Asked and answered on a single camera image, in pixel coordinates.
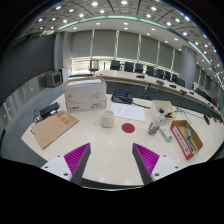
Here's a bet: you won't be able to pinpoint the long curved conference desk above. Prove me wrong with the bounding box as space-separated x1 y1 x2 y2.
94 69 223 118

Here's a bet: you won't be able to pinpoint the single black office chair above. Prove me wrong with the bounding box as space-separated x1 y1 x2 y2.
88 59 101 73

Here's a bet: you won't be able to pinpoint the clear labelled drink bottle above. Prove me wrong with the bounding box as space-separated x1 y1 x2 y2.
147 107 166 136

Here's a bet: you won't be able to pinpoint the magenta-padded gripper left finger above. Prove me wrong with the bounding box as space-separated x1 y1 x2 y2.
40 142 92 186

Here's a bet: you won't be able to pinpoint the flat round red coaster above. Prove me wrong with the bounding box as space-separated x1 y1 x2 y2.
121 122 136 134

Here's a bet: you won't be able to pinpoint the open brown box red flap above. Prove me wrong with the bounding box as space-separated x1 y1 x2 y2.
170 119 204 161

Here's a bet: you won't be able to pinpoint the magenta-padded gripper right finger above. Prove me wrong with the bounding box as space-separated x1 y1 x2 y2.
131 142 183 186

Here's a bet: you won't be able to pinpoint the black desk phone unit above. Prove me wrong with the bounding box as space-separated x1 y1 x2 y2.
111 89 134 105

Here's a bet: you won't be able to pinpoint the white cup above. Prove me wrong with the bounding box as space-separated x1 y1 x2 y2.
100 109 115 129

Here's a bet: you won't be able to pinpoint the grey monitor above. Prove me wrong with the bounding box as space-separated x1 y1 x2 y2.
44 70 64 89

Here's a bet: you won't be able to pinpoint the large white cardboard box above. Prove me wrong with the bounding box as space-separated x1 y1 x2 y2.
63 77 108 114

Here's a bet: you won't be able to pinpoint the flat brown cardboard sheet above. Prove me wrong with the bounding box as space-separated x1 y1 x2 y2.
31 111 80 150

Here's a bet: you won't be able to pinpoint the black power adapter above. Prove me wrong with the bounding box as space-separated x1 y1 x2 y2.
39 101 61 118

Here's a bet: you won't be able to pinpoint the grey item in brown box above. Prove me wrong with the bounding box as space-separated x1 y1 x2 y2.
185 128 193 141

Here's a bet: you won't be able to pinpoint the white printed paper sheet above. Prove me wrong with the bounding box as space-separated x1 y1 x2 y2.
110 102 147 122

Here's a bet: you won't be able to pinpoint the ceiling lights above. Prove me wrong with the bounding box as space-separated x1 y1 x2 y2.
28 0 224 73

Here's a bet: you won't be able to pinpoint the open white cardboard box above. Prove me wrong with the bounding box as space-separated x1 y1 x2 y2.
149 99 177 122

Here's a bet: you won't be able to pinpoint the small white carton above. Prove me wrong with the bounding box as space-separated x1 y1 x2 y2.
158 124 174 143

